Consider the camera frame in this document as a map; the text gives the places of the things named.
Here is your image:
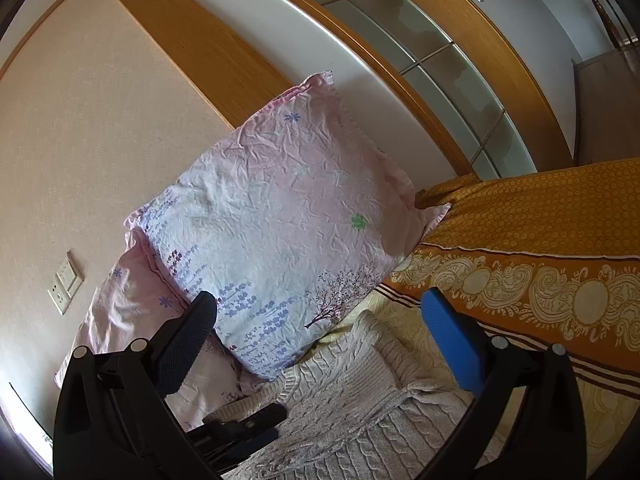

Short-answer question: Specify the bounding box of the yellow patterned bed sheet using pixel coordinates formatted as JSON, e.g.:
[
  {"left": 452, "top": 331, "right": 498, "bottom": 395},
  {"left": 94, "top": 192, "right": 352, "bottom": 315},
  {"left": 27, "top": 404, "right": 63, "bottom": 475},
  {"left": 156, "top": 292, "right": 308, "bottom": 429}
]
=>
[{"left": 300, "top": 292, "right": 616, "bottom": 480}]

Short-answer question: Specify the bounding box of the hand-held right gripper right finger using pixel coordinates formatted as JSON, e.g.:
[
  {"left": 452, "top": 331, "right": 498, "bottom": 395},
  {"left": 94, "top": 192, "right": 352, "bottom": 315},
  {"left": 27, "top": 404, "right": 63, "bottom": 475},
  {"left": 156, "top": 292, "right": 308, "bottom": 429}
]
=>
[{"left": 415, "top": 287, "right": 586, "bottom": 480}]

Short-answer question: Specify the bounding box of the pink floral pillow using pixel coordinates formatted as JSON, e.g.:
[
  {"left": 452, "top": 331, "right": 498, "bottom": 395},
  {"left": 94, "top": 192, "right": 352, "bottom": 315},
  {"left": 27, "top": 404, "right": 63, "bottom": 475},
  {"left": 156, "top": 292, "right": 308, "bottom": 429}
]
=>
[
  {"left": 124, "top": 72, "right": 453, "bottom": 381},
  {"left": 55, "top": 230, "right": 266, "bottom": 431}
]

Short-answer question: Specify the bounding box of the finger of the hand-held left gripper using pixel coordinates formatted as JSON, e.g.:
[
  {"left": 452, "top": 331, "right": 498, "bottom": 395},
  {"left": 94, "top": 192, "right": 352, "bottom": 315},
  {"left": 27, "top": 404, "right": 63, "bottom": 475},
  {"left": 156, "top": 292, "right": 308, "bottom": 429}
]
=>
[
  {"left": 189, "top": 426, "right": 279, "bottom": 476},
  {"left": 200, "top": 402, "right": 288, "bottom": 432}
]

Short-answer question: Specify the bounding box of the white wall socket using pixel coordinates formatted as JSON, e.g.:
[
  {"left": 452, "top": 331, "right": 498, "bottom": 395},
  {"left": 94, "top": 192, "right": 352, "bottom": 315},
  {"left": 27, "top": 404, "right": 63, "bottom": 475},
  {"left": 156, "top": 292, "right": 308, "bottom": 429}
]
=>
[{"left": 47, "top": 285, "right": 71, "bottom": 316}]

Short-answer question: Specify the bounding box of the orange patterned quilt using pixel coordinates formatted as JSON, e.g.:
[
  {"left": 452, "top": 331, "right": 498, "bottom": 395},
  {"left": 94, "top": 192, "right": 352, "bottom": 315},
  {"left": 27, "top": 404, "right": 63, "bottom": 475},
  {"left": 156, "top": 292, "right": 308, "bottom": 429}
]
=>
[{"left": 375, "top": 157, "right": 640, "bottom": 406}]

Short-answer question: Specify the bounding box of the wooden cabinet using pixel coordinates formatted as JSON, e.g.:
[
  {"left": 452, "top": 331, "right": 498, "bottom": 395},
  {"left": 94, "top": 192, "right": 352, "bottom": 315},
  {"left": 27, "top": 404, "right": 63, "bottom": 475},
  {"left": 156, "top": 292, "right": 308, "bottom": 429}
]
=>
[{"left": 571, "top": 39, "right": 640, "bottom": 167}]

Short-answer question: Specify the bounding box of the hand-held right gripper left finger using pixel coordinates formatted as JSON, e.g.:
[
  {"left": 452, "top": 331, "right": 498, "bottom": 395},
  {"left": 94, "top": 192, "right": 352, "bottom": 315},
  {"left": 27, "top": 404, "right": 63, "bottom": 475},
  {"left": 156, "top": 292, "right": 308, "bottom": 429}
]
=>
[{"left": 52, "top": 290, "right": 221, "bottom": 480}]

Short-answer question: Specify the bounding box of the wooden coat rack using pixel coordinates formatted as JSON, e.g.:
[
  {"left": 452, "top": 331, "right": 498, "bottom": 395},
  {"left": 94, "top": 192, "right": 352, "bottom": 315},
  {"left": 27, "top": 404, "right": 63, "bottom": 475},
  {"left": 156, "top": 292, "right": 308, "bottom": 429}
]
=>
[{"left": 571, "top": 0, "right": 637, "bottom": 50}]

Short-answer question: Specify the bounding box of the wooden headboard panel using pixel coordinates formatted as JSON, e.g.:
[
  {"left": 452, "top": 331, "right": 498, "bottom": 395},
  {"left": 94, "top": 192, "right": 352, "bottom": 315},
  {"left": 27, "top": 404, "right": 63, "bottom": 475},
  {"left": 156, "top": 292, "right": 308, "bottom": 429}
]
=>
[{"left": 95, "top": 0, "right": 297, "bottom": 132}]

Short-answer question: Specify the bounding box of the beige cable-knit sweater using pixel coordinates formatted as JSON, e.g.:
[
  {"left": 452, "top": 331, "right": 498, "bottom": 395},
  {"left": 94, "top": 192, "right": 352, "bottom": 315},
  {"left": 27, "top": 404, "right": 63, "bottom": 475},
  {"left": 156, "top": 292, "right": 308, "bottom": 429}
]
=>
[{"left": 205, "top": 310, "right": 506, "bottom": 480}]

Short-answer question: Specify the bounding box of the wooden headboard with glass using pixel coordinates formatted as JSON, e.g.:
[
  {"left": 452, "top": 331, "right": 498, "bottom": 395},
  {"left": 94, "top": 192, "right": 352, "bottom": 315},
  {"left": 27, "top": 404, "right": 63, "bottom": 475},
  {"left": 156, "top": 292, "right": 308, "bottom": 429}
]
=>
[{"left": 210, "top": 0, "right": 576, "bottom": 181}]

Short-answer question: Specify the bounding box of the white wall switch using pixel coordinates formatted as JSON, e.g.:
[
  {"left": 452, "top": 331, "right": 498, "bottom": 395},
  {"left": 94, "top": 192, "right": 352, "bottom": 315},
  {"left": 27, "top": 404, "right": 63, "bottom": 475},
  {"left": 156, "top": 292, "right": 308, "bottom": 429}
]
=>
[{"left": 55, "top": 248, "right": 85, "bottom": 297}]

